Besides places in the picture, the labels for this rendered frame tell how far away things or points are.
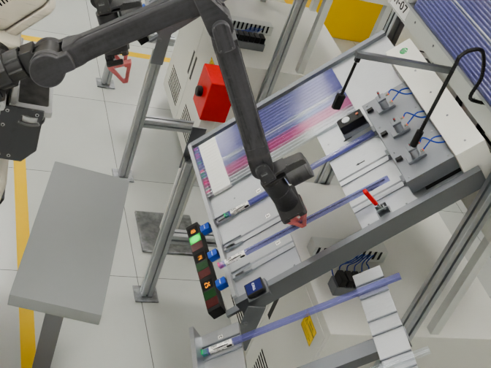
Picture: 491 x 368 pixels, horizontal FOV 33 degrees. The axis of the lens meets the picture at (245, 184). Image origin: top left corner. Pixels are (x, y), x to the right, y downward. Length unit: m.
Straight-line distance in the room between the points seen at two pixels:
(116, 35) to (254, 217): 0.76
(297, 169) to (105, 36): 0.57
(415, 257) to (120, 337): 1.06
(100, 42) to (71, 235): 0.75
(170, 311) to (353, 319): 0.90
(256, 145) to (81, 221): 0.70
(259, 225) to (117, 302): 0.94
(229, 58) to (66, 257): 0.79
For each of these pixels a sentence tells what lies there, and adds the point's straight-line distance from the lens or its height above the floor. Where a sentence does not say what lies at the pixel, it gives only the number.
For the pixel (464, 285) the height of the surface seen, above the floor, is 0.83.
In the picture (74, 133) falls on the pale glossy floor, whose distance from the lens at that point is 3.87.
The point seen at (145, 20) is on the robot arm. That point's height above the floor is 1.39.
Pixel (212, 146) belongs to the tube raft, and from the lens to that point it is 2.63.
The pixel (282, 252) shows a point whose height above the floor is 0.83.
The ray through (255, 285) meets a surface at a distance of 2.15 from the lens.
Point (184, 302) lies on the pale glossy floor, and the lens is 3.20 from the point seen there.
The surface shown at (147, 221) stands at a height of 0.01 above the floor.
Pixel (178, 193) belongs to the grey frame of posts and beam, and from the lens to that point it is 2.83.
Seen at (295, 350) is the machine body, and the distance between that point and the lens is 2.59.
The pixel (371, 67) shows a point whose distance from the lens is 2.57.
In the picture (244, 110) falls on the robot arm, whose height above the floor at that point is 1.24.
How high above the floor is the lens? 2.20
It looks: 34 degrees down
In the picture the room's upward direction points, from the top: 22 degrees clockwise
